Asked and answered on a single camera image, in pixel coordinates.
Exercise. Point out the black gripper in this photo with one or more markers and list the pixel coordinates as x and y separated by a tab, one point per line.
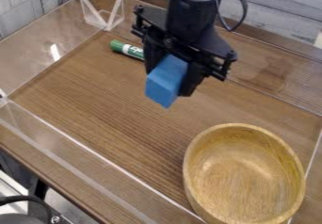
209	55

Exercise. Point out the blue rectangular block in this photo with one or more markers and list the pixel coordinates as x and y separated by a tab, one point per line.
165	80

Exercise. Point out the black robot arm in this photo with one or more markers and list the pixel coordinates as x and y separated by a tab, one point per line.
181	31

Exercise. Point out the brown wooden bowl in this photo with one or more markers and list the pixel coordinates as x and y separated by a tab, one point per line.
244	177

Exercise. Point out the green white marker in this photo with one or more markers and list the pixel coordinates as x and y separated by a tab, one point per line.
127	49

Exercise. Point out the black table leg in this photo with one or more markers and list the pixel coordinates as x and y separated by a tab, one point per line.
41	189

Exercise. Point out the clear acrylic tray wall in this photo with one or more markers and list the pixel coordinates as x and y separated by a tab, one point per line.
106	147

